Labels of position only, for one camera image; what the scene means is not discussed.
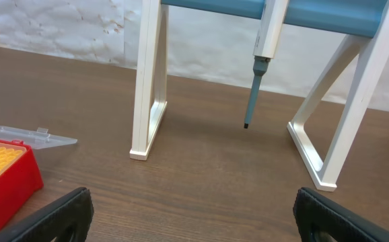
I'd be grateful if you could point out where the white pipette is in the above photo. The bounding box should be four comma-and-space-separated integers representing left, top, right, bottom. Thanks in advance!
243, 0, 290, 130

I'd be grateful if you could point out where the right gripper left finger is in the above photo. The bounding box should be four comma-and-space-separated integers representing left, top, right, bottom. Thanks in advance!
0, 187, 95, 242

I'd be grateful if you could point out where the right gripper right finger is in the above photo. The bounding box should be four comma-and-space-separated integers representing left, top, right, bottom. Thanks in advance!
293, 187, 389, 242

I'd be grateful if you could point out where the red and yellow tip box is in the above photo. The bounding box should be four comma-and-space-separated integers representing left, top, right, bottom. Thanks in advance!
0, 125, 79, 240

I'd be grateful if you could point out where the white and blue stand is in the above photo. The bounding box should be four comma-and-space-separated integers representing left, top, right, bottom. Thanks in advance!
129, 0, 389, 193

